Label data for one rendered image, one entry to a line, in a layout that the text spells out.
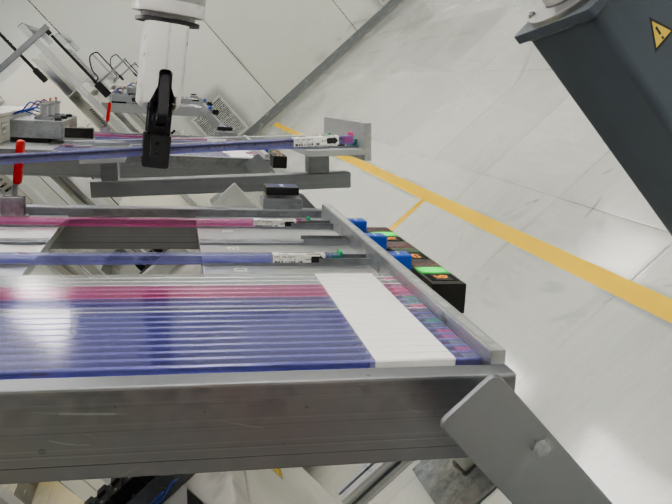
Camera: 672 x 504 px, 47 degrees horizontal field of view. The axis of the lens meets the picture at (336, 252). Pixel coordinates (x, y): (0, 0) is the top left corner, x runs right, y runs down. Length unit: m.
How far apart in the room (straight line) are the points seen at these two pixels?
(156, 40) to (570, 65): 0.71
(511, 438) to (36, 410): 0.30
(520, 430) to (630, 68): 0.85
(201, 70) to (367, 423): 8.10
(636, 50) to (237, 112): 7.47
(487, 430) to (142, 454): 0.22
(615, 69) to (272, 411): 0.92
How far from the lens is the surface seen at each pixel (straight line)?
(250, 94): 8.59
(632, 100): 1.32
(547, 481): 0.54
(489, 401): 0.50
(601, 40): 1.27
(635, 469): 1.51
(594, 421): 1.64
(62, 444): 0.52
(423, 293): 0.70
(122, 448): 0.52
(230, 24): 8.59
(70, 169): 1.94
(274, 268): 0.85
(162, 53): 0.92
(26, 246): 0.96
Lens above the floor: 1.02
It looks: 17 degrees down
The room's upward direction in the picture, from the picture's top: 42 degrees counter-clockwise
